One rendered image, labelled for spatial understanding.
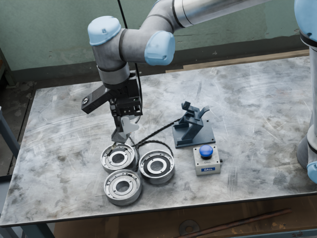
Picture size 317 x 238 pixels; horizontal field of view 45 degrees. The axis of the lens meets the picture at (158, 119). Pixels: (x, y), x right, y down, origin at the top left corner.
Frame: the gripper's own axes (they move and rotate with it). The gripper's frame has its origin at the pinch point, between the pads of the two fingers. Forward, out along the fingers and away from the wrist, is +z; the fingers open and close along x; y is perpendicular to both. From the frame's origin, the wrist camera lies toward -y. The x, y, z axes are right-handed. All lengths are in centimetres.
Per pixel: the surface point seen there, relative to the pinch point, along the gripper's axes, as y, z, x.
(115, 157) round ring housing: -4.1, 11.7, 0.9
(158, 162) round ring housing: 9.0, 11.2, -4.1
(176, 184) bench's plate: 13.3, 13.2, -11.4
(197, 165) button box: 20.0, 8.7, -9.5
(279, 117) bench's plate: 50, 13, 9
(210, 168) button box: 23.6, 10.5, -9.8
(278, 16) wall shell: 100, 65, 151
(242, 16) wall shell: 75, 61, 152
